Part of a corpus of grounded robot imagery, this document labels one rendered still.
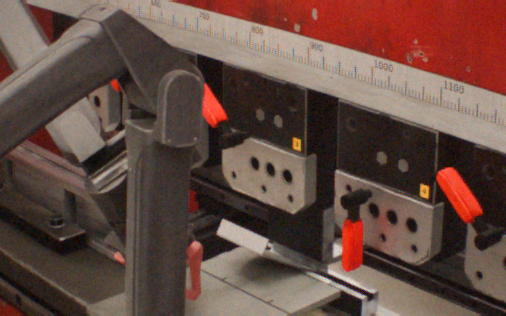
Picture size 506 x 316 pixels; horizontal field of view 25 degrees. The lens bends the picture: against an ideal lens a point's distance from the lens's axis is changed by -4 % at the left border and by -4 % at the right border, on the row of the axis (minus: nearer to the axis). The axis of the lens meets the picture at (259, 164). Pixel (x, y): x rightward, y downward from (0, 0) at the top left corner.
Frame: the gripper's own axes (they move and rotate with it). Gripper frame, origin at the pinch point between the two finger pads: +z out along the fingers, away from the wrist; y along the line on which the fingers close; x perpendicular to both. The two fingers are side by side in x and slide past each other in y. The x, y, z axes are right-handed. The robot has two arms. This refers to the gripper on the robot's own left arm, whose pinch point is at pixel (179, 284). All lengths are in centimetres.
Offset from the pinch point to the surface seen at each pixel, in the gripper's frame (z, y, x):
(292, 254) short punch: 11.7, 0.8, -15.6
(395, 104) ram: -13.1, -19.2, -25.5
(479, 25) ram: -23.0, -30.4, -31.4
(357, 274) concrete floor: 173, 126, -94
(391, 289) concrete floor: 173, 112, -94
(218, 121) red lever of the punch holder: -8.3, 6.2, -18.2
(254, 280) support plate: 8.7, -0.2, -8.6
